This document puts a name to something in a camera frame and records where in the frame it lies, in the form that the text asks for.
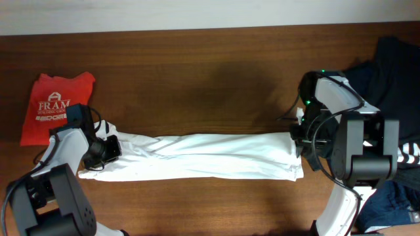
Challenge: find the navy blue garment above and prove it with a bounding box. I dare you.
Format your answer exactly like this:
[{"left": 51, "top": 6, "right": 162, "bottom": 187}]
[{"left": 343, "top": 61, "right": 375, "bottom": 105}]

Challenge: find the right black cable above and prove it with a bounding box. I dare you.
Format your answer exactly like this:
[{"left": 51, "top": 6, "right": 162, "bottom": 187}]
[{"left": 275, "top": 73, "right": 365, "bottom": 236}]

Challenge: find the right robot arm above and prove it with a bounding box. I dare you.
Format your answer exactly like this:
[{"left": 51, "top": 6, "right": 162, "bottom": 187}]
[{"left": 290, "top": 70, "right": 399, "bottom": 236}]

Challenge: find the black t-shirt white lettering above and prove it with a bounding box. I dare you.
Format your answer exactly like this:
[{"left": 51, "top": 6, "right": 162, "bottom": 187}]
[{"left": 365, "top": 37, "right": 419, "bottom": 191}]

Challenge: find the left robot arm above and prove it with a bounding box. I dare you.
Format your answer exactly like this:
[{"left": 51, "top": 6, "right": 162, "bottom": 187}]
[{"left": 1, "top": 104, "right": 127, "bottom": 236}]

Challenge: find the folded red t-shirt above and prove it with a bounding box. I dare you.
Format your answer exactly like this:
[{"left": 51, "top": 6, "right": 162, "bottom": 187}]
[{"left": 20, "top": 72, "right": 95, "bottom": 146}]

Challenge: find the black cable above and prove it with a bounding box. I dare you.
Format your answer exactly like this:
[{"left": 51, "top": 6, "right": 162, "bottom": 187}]
[
  {"left": 275, "top": 73, "right": 365, "bottom": 236},
  {"left": 1, "top": 108, "right": 106, "bottom": 236}
]

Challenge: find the left black cable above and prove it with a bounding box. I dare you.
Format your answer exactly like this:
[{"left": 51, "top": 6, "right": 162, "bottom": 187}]
[{"left": 1, "top": 108, "right": 106, "bottom": 236}]

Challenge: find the white printed t-shirt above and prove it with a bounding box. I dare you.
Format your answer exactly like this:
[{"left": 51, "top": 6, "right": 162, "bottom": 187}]
[{"left": 78, "top": 121, "right": 304, "bottom": 182}]

